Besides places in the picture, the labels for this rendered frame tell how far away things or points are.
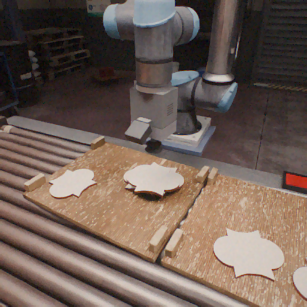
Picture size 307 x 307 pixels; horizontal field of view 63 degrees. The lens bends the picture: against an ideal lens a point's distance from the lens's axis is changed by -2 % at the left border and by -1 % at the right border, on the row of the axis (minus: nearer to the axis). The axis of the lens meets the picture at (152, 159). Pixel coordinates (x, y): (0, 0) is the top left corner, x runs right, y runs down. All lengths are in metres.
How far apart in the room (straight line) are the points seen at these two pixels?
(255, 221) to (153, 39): 0.46
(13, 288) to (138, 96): 0.45
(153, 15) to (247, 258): 0.49
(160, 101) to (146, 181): 0.23
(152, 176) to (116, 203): 0.12
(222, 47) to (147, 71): 0.47
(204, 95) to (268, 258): 0.62
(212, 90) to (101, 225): 0.61
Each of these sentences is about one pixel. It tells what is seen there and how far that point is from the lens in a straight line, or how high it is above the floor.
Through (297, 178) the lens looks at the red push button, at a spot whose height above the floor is 0.93.
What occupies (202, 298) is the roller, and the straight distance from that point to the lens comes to 0.54.
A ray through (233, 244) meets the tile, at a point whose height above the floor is 0.94.
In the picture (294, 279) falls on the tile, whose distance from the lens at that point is 0.57.
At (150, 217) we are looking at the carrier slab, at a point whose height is 0.94.
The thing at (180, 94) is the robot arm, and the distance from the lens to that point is 1.02.
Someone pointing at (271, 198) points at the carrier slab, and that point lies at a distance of 0.74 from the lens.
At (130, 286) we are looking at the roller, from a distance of 0.53.
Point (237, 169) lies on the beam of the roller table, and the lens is 0.86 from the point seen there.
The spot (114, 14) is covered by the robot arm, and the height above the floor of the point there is 1.35.
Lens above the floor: 1.38
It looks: 32 degrees down
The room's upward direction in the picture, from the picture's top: straight up
